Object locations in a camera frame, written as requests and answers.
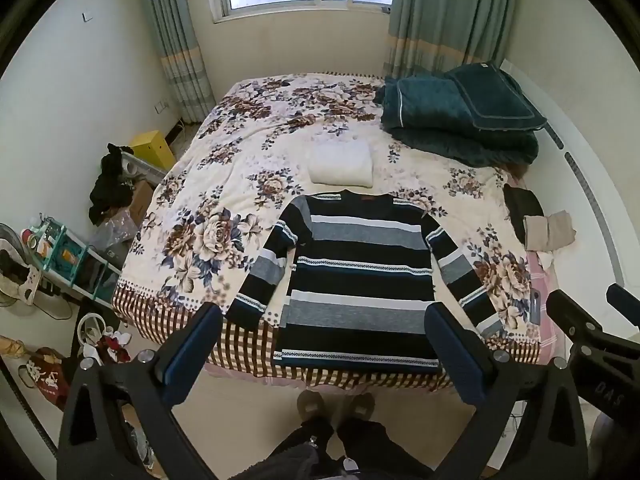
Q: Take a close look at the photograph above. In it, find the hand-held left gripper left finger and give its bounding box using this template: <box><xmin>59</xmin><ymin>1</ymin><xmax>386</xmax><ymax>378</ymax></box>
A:
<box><xmin>57</xmin><ymin>302</ymin><xmax>223</xmax><ymax>480</ymax></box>

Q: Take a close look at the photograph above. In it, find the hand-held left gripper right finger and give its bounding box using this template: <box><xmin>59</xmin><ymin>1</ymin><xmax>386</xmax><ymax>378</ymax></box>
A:
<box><xmin>424</xmin><ymin>304</ymin><xmax>588</xmax><ymax>480</ymax></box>

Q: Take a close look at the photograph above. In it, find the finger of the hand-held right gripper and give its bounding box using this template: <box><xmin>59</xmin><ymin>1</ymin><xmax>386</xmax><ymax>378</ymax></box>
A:
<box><xmin>545</xmin><ymin>289</ymin><xmax>607</xmax><ymax>347</ymax></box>
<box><xmin>605</xmin><ymin>283</ymin><xmax>640</xmax><ymax>319</ymax></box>

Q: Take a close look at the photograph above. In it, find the striped knit sweater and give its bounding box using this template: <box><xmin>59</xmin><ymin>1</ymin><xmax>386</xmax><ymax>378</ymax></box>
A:
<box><xmin>225</xmin><ymin>189</ymin><xmax>503</xmax><ymax>373</ymax></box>

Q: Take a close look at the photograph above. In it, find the pile of black clothes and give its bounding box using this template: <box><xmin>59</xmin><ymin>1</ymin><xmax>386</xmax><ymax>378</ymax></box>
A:
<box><xmin>88</xmin><ymin>143</ymin><xmax>136</xmax><ymax>225</ymax></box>

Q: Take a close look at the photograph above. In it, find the dark phone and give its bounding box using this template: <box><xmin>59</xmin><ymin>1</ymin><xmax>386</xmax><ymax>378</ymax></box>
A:
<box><xmin>528</xmin><ymin>287</ymin><xmax>544</xmax><ymax>326</ymax></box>

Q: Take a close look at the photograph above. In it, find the pink bed sheet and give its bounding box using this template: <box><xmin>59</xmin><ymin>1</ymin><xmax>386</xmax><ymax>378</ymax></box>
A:
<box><xmin>524</xmin><ymin>249</ymin><xmax>572</xmax><ymax>367</ymax></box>

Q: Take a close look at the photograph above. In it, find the folded beige cloth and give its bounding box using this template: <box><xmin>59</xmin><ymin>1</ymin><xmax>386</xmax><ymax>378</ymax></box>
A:
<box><xmin>523</xmin><ymin>210</ymin><xmax>577</xmax><ymax>252</ymax></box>

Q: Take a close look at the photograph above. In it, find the white round basket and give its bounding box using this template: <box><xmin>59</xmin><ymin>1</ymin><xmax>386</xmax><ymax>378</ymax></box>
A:
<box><xmin>75</xmin><ymin>312</ymin><xmax>132</xmax><ymax>367</ymax></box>

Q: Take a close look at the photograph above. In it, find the person's right slipper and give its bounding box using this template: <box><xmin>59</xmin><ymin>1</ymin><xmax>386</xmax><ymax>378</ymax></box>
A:
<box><xmin>349</xmin><ymin>392</ymin><xmax>377</xmax><ymax>422</ymax></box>

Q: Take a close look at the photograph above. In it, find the person's slipper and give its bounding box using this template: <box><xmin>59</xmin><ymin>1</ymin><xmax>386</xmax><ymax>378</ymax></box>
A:
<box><xmin>349</xmin><ymin>392</ymin><xmax>377</xmax><ymax>422</ymax></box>
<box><xmin>296</xmin><ymin>390</ymin><xmax>327</xmax><ymax>424</ymax></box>

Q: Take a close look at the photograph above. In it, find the dark cloth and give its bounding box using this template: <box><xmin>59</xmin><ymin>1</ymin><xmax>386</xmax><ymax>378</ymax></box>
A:
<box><xmin>502</xmin><ymin>183</ymin><xmax>545</xmax><ymax>251</ymax></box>

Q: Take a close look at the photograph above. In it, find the person's left slipper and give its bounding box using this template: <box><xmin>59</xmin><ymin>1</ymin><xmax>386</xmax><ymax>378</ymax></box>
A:
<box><xmin>296</xmin><ymin>390</ymin><xmax>327</xmax><ymax>424</ymax></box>

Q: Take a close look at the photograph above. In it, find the clear plastic bag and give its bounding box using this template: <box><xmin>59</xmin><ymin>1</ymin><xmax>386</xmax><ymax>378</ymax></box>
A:
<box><xmin>92</xmin><ymin>209</ymin><xmax>139</xmax><ymax>262</ymax></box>

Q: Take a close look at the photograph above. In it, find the teal storage rack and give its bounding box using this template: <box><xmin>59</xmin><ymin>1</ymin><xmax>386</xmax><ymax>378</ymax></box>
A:
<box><xmin>36</xmin><ymin>220</ymin><xmax>124</xmax><ymax>307</ymax></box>

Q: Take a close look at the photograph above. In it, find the red bag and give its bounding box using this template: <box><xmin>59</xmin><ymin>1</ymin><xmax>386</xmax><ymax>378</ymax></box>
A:
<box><xmin>19</xmin><ymin>346</ymin><xmax>72</xmax><ymax>412</ymax></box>

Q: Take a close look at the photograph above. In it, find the person's left leg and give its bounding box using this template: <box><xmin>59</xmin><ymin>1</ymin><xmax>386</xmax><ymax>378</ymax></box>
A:
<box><xmin>240</xmin><ymin>417</ymin><xmax>336</xmax><ymax>480</ymax></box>

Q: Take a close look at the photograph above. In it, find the white headboard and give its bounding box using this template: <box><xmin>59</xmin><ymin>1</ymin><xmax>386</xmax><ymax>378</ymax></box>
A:
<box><xmin>500</xmin><ymin>57</ymin><xmax>640</xmax><ymax>288</ymax></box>

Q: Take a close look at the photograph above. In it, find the cardboard box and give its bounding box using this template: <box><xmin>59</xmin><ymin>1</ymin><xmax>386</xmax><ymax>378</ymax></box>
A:
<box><xmin>127</xmin><ymin>180</ymin><xmax>156</xmax><ymax>222</ymax></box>

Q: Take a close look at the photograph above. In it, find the floral bed blanket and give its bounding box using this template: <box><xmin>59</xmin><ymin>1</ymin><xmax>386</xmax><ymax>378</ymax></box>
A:
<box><xmin>111</xmin><ymin>71</ymin><xmax>543</xmax><ymax>393</ymax></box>

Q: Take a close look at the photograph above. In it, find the white floor fan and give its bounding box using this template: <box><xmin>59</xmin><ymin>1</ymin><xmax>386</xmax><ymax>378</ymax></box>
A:
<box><xmin>0</xmin><ymin>224</ymin><xmax>38</xmax><ymax>311</ymax></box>

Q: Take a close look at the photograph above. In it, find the yellow box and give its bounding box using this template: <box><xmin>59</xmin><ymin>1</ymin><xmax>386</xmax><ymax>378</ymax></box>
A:
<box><xmin>131</xmin><ymin>130</ymin><xmax>177</xmax><ymax>172</ymax></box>

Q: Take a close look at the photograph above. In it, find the folded white garment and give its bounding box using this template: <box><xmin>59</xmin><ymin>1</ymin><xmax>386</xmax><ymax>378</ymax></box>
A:
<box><xmin>308</xmin><ymin>139</ymin><xmax>374</xmax><ymax>188</ymax></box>

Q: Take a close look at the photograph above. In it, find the green pillow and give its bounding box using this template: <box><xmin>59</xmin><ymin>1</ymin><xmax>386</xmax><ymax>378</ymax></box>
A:
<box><xmin>444</xmin><ymin>62</ymin><xmax>549</xmax><ymax>134</ymax></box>

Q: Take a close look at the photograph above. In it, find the folded green quilt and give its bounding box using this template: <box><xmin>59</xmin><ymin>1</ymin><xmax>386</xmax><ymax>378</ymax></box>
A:
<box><xmin>377</xmin><ymin>75</ymin><xmax>540</xmax><ymax>167</ymax></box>

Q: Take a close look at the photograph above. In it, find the green striped curtain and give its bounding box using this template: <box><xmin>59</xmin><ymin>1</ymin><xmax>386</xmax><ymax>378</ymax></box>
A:
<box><xmin>137</xmin><ymin>0</ymin><xmax>217</xmax><ymax>124</ymax></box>
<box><xmin>382</xmin><ymin>0</ymin><xmax>517</xmax><ymax>79</ymax></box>

